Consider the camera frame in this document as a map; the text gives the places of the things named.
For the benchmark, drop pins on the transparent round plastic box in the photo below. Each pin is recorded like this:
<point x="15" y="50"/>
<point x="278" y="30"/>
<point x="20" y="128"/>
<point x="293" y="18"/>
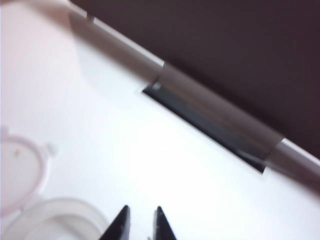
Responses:
<point x="57" y="220"/>

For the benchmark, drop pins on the transparent round box lid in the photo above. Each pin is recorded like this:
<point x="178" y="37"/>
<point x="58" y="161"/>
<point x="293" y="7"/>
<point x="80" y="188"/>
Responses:
<point x="17" y="172"/>

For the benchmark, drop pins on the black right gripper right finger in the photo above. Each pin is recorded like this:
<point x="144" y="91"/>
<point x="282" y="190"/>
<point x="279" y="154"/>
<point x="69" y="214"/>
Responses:
<point x="162" y="228"/>

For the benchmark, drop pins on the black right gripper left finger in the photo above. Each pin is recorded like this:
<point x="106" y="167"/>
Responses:
<point x="120" y="227"/>

